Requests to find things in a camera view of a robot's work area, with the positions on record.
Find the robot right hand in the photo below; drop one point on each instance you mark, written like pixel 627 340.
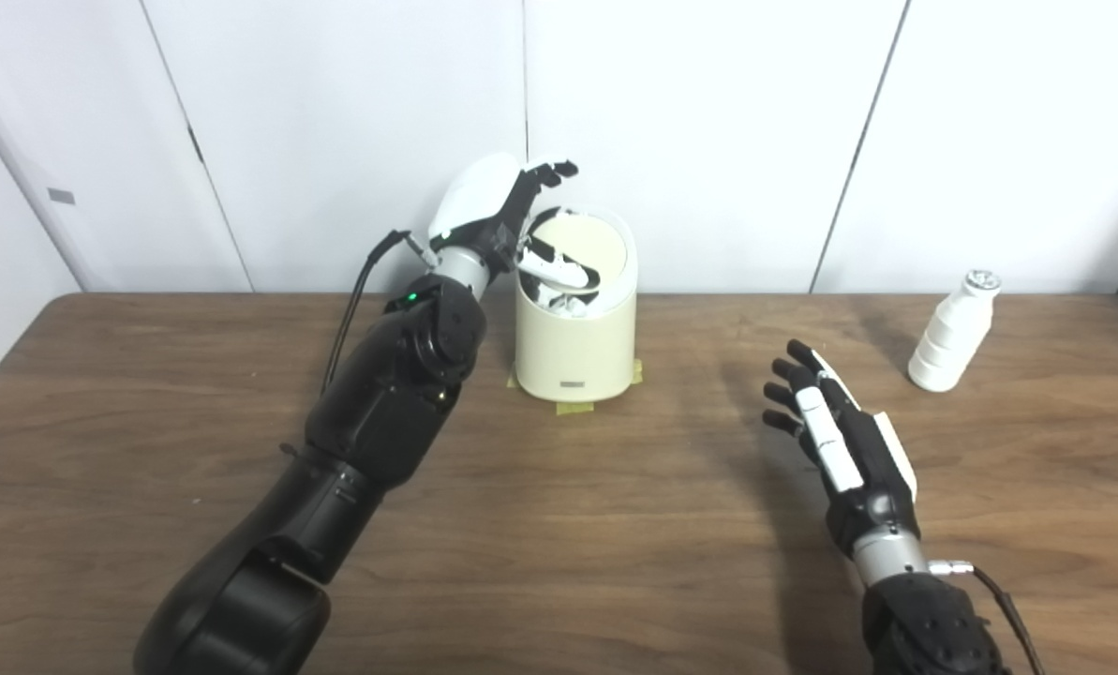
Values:
pixel 868 469

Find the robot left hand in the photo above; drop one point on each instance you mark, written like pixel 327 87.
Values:
pixel 474 192

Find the round cream bin lid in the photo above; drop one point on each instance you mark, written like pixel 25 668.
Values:
pixel 596 242

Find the small white plastic bottle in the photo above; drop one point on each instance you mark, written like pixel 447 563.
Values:
pixel 947 342

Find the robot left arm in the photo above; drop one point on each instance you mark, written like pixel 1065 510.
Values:
pixel 371 422

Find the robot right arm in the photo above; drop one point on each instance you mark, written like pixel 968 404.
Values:
pixel 924 628

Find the cream-colored bin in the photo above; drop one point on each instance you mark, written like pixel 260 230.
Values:
pixel 573 352

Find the grey wall label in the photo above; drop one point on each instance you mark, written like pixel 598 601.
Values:
pixel 61 196

